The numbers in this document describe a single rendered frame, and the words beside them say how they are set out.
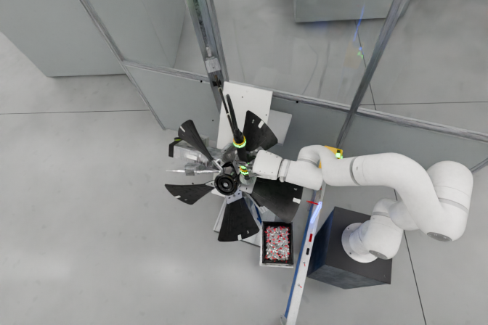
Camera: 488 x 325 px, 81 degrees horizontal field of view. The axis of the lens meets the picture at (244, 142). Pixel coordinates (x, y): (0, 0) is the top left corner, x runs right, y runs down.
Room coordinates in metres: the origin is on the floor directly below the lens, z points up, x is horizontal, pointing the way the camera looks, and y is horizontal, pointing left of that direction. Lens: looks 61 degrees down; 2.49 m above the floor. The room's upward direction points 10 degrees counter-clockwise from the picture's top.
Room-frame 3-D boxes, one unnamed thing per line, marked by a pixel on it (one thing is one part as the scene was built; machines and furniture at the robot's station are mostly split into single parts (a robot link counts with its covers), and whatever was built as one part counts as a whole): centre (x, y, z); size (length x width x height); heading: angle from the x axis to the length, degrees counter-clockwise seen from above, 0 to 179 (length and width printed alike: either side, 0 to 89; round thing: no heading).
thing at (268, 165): (0.45, -0.08, 1.46); 0.11 x 0.10 x 0.07; 62
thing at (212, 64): (1.12, 0.09, 1.35); 0.10 x 0.07 x 0.08; 7
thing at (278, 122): (1.04, -0.14, 0.84); 0.36 x 0.24 x 0.03; 62
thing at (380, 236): (0.15, -0.47, 1.25); 0.19 x 0.12 x 0.24; 144
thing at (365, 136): (1.13, -0.33, 0.50); 2.59 x 0.03 x 0.91; 62
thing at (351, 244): (0.17, -0.49, 1.04); 0.19 x 0.19 x 0.18
